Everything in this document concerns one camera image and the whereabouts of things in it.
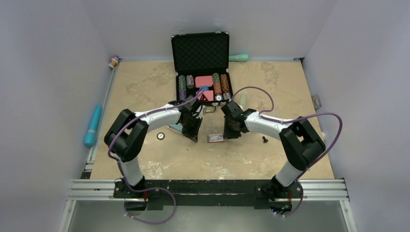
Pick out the poker chip near left gripper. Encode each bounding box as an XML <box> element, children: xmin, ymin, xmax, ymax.
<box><xmin>157</xmin><ymin>132</ymin><xmax>165</xmax><ymax>140</ymax></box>

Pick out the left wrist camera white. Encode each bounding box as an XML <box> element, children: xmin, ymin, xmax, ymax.
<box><xmin>193</xmin><ymin>105</ymin><xmax>206</xmax><ymax>118</ymax></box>

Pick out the light blue stapler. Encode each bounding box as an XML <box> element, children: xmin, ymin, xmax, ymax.
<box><xmin>167</xmin><ymin>124</ymin><xmax>183</xmax><ymax>134</ymax></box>

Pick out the mint green flashlight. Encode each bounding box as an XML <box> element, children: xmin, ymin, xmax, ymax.
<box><xmin>229</xmin><ymin>54</ymin><xmax>249</xmax><ymax>62</ymax></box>

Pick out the small orange bottle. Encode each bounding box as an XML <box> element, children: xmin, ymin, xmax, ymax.
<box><xmin>108</xmin><ymin>56</ymin><xmax>120</xmax><ymax>69</ymax></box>

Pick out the blue cylinder tool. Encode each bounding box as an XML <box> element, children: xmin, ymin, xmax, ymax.
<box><xmin>84</xmin><ymin>104</ymin><xmax>102</xmax><ymax>147</ymax></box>

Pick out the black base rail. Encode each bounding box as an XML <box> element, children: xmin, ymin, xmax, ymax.
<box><xmin>68</xmin><ymin>179</ymin><xmax>349</xmax><ymax>213</ymax></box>

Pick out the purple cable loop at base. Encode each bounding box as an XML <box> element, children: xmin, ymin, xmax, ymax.
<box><xmin>124</xmin><ymin>186</ymin><xmax>177</xmax><ymax>225</ymax></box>

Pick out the black poker chip case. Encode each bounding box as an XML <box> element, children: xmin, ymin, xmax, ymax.
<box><xmin>171</xmin><ymin>31</ymin><xmax>233</xmax><ymax>106</ymax></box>

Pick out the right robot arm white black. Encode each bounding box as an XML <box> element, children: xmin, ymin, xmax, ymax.
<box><xmin>221</xmin><ymin>101</ymin><xmax>326</xmax><ymax>197</ymax></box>

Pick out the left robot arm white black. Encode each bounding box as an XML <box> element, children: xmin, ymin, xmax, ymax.
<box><xmin>103</xmin><ymin>97</ymin><xmax>203</xmax><ymax>198</ymax></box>

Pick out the red white staple box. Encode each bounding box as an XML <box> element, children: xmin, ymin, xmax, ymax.
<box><xmin>207</xmin><ymin>134</ymin><xmax>224</xmax><ymax>143</ymax></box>

